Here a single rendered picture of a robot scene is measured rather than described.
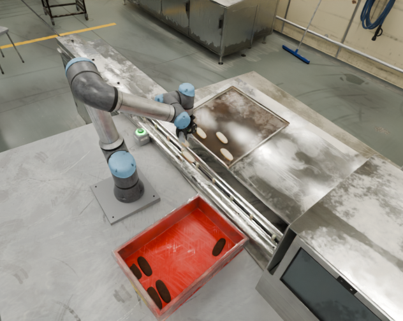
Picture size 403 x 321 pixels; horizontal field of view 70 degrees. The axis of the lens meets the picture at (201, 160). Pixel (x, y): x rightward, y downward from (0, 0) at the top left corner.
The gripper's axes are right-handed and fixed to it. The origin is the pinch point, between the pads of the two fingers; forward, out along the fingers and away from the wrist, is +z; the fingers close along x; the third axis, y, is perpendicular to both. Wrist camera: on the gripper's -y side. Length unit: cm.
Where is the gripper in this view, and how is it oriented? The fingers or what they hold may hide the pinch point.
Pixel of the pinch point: (183, 139)
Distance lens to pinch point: 163.0
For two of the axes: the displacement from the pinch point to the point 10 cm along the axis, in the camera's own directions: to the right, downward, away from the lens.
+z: -0.6, 6.9, 7.2
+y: 6.3, 5.8, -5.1
